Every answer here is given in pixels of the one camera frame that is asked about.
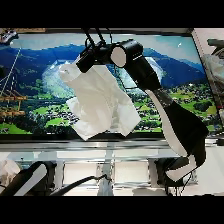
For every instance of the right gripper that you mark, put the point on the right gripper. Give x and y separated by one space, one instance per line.
87 60

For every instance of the white garment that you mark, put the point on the white garment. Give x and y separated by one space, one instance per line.
100 100
8 171

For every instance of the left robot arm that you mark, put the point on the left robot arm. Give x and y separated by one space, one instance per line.
26 180

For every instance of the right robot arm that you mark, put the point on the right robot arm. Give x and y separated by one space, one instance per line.
183 126

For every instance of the heap of clothes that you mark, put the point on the heap of clothes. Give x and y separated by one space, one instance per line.
213 73

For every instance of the silver frame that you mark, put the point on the silver frame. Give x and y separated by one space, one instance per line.
106 190

